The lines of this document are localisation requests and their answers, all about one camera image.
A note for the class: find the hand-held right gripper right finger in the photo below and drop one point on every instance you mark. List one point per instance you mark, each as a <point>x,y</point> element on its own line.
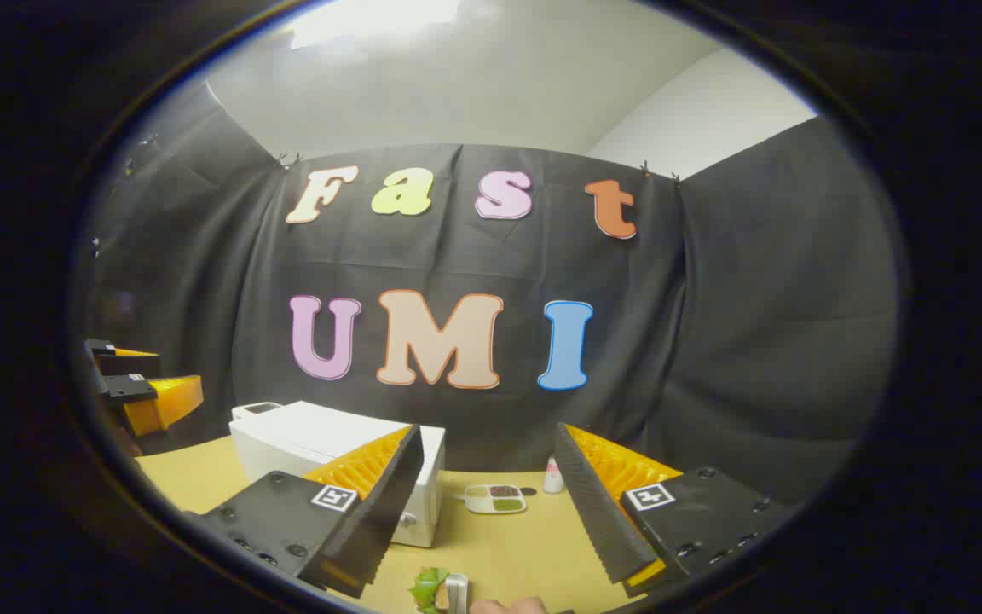
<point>597,512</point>

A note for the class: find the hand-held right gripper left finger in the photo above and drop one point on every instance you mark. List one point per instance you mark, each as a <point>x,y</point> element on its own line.
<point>380,520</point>

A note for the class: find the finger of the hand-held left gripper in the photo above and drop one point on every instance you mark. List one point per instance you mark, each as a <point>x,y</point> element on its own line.
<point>129,365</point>
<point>158,408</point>

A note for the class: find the lettuce sandwich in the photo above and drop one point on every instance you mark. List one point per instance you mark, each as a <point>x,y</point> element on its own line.
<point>427,588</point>

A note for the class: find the white microwave oven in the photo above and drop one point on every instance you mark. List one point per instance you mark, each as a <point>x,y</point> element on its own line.
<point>312,435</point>

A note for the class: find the small pink label bottle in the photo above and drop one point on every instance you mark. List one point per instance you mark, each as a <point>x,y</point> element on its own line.
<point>553,479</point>

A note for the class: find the white toaster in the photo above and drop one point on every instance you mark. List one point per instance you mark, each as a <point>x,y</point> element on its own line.
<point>254,409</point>

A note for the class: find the white divided seasoning dish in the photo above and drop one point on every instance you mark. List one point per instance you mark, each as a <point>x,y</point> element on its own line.
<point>495,499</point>

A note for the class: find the white rectangular tray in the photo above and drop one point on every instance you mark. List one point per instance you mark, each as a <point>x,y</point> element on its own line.
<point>457,594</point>

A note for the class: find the black backdrop cloth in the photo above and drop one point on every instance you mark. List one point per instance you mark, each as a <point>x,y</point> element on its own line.
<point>713,341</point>

